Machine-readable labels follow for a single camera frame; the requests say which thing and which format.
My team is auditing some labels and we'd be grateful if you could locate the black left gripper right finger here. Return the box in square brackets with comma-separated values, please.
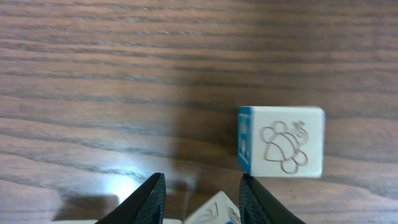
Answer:
[239, 173, 305, 224]

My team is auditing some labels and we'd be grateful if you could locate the red letter A block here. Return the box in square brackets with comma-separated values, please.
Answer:
[50, 220, 97, 224]

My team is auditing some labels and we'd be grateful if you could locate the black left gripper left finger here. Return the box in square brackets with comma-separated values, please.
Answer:
[95, 172, 166, 224]

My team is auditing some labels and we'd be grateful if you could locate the blue number 2 block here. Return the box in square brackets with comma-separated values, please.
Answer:
[183, 191, 241, 224]

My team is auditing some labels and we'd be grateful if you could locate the white block bee drawing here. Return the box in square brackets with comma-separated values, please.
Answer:
[238, 106, 325, 178]

